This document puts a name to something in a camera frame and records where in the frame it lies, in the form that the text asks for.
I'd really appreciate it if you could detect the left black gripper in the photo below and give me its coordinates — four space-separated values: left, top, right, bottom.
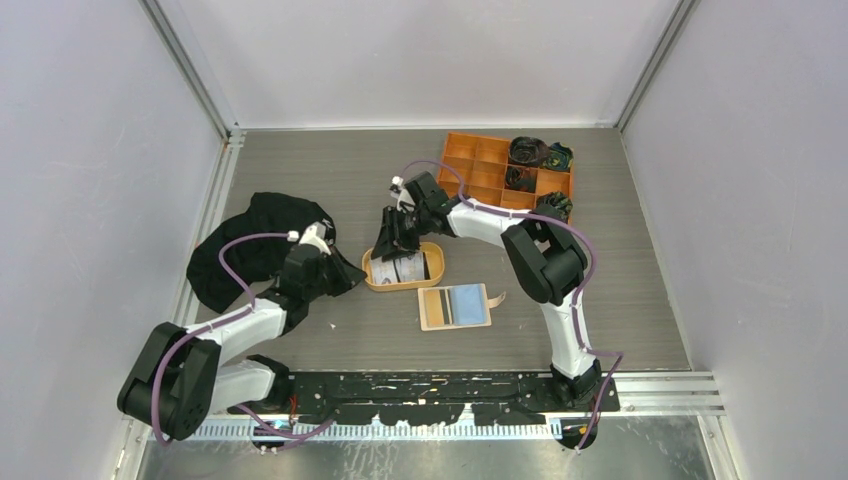
304 245 366 301

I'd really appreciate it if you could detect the beige leather card holder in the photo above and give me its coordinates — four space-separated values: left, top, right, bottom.
417 283 506 332

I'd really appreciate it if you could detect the purple cable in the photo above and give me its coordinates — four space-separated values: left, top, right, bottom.
392 159 625 454
149 231 336 454

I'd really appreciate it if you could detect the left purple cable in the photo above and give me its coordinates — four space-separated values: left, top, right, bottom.
149 231 336 454

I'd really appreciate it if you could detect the dark rolled tie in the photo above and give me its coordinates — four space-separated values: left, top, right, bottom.
508 136 550 167
504 165 538 194

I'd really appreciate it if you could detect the orange credit card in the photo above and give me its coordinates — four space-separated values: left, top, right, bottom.
422 288 453 328

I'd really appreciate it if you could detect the black cloth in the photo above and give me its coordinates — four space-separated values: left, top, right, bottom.
186 192 336 313

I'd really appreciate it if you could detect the orange compartment organizer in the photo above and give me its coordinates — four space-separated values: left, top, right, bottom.
437 132 573 210

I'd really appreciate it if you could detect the green patterned rolled tie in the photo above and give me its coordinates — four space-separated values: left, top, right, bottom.
542 142 574 173

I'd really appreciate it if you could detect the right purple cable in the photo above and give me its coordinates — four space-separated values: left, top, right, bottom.
392 159 625 454

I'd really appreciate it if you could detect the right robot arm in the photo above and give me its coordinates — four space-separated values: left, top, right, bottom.
371 172 602 411

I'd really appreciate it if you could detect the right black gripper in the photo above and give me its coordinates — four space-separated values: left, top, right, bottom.
371 206 431 263

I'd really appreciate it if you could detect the dark rolled tie middle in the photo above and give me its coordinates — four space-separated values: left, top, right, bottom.
504 165 538 194

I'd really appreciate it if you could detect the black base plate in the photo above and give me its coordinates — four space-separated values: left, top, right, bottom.
247 371 620 426

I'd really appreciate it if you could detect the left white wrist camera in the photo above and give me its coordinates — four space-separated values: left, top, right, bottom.
298 222 331 255

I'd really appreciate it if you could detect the silver credit card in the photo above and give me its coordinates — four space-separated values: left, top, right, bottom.
369 258 400 285

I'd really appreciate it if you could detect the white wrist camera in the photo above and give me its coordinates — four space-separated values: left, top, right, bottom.
298 222 331 255
389 176 416 212

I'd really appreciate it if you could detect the dark rolled tie top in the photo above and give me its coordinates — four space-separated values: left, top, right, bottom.
508 136 550 167

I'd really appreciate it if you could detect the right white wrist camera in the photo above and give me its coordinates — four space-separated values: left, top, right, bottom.
389 176 416 212

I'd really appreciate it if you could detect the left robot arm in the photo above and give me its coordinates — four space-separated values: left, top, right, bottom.
116 245 366 440

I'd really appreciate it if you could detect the yellow oval tray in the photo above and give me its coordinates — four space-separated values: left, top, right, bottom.
361 242 446 293

